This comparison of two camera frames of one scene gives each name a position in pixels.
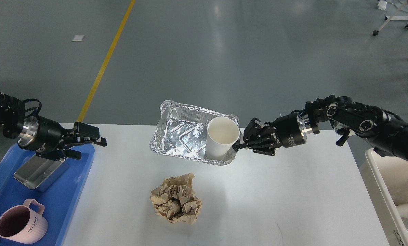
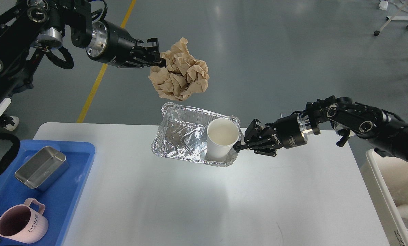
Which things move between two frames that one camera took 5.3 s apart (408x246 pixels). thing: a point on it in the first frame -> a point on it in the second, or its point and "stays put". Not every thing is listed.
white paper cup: (222, 132) stays put
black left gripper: (37, 133) -> (108, 44)
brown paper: (176, 200) -> (183, 75)
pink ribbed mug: (19, 223) stays put
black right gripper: (290, 130) stays put
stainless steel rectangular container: (39, 172) stays put
